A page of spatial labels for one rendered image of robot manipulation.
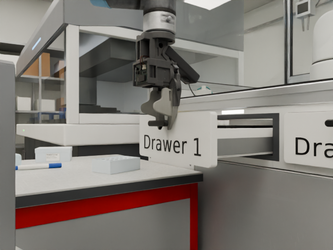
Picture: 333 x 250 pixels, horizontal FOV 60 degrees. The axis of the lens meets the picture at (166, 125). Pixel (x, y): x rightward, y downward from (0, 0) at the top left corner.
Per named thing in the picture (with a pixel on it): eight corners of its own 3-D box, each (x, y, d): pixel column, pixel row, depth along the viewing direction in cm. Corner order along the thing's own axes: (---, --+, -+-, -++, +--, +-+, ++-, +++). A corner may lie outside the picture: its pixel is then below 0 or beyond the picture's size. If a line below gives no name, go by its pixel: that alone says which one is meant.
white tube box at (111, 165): (110, 174, 82) (110, 161, 82) (91, 171, 87) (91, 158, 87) (140, 169, 92) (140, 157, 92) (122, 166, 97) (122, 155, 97)
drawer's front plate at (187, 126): (210, 168, 55) (210, 111, 55) (139, 155, 80) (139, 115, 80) (217, 167, 56) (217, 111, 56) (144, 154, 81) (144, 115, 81)
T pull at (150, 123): (164, 126, 62) (164, 120, 62) (147, 126, 69) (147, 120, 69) (178, 126, 64) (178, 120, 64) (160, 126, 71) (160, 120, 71)
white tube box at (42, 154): (34, 162, 108) (34, 148, 108) (39, 159, 116) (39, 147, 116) (70, 161, 111) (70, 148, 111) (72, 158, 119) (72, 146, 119)
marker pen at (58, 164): (14, 170, 88) (14, 165, 88) (14, 170, 90) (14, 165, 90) (61, 167, 95) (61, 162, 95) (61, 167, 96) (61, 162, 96)
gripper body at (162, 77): (132, 89, 66) (132, 36, 66) (163, 92, 71) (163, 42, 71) (148, 85, 60) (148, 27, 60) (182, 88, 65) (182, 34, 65)
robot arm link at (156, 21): (164, 25, 71) (184, 15, 64) (164, 43, 71) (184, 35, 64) (137, 19, 67) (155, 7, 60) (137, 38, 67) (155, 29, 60)
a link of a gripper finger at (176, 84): (164, 108, 66) (161, 72, 67) (171, 109, 67) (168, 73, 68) (176, 104, 62) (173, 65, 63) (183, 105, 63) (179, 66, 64)
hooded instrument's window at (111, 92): (65, 123, 134) (65, 26, 134) (18, 124, 283) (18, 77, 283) (237, 123, 197) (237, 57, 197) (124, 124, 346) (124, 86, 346)
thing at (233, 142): (211, 158, 58) (211, 128, 58) (147, 149, 79) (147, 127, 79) (319, 149, 80) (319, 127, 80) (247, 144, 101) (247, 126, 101)
